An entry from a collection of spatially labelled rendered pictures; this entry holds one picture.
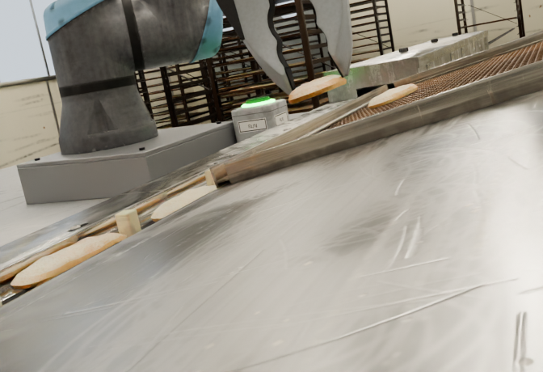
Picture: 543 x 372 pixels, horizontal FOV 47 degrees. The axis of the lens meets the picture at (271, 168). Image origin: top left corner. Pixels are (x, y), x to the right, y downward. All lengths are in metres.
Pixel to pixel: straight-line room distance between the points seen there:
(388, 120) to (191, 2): 0.63
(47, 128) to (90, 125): 5.76
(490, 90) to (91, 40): 0.69
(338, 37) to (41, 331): 0.32
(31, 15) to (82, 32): 5.91
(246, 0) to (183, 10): 0.49
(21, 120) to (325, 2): 6.10
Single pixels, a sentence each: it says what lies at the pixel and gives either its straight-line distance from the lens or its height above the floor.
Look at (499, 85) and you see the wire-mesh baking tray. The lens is 0.37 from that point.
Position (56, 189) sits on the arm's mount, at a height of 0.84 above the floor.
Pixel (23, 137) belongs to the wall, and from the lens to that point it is 6.48.
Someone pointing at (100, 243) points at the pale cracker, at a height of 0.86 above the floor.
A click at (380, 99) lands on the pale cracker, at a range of 0.65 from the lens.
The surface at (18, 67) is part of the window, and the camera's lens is 6.59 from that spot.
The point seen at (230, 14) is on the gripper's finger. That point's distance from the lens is 0.48.
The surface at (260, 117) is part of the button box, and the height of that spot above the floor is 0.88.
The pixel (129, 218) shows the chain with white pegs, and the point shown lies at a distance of 0.50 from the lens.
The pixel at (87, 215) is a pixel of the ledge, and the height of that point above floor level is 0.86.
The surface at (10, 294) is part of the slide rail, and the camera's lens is 0.44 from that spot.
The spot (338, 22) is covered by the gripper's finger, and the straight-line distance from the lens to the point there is 0.46.
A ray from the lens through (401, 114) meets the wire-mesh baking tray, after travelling 0.38.
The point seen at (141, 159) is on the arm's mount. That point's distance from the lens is 0.83.
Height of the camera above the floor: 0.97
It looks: 10 degrees down
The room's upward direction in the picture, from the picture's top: 11 degrees counter-clockwise
